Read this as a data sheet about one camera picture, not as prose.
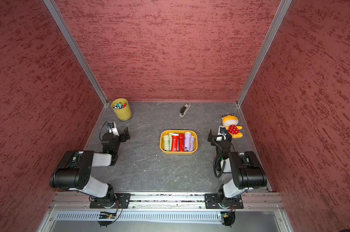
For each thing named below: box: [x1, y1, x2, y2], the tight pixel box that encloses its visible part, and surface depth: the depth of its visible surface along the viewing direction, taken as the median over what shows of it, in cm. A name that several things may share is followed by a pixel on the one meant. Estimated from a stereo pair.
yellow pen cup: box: [111, 98, 132, 121], surface depth 105 cm
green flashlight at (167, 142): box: [163, 134, 170, 152], surface depth 95 cm
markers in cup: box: [112, 102, 127, 110], surface depth 105 cm
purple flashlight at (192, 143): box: [189, 135, 195, 152], surface depth 93 cm
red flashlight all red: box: [178, 133, 185, 152], surface depth 92 cm
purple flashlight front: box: [183, 131, 192, 152], surface depth 93 cm
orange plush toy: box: [221, 113, 244, 139], surface depth 102 cm
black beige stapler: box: [179, 101, 191, 117], surface depth 115 cm
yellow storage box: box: [159, 129, 199, 155], surface depth 92 cm
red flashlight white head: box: [171, 133, 180, 152], surface depth 91 cm
